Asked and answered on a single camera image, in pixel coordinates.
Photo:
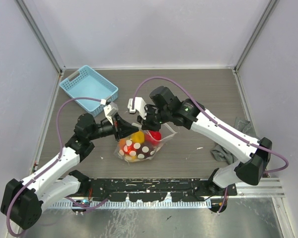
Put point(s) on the dark red plum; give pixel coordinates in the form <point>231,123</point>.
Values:
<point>146,151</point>

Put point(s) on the light blue cable duct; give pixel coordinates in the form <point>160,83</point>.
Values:
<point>166,204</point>

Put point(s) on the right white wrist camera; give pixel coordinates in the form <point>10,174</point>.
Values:
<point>137,105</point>

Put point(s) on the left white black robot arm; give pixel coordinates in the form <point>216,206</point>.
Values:
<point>25,200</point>

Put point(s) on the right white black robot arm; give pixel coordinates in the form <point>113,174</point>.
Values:
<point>251,154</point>

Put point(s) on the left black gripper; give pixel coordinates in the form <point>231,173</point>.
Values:
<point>121,127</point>

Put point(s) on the light blue plastic basket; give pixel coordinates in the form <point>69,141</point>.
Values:
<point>86,82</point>

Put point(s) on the red pear shaped fruit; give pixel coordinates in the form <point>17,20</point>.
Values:
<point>131,148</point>

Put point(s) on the orange tangerine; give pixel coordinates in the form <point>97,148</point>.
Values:
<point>122,143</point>

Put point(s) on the yellow lemon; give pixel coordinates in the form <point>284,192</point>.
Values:
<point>138,137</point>

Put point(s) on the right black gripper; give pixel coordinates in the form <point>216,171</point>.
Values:
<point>146,123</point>

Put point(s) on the red apple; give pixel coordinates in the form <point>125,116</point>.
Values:
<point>155,136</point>

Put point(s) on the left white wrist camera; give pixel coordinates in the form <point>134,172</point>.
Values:
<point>110,109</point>

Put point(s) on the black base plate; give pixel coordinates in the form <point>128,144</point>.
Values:
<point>148,190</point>

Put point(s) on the clear zip top bag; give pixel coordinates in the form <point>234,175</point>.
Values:
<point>167,134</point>

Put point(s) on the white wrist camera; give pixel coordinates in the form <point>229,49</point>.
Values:
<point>137,105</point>
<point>110,109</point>

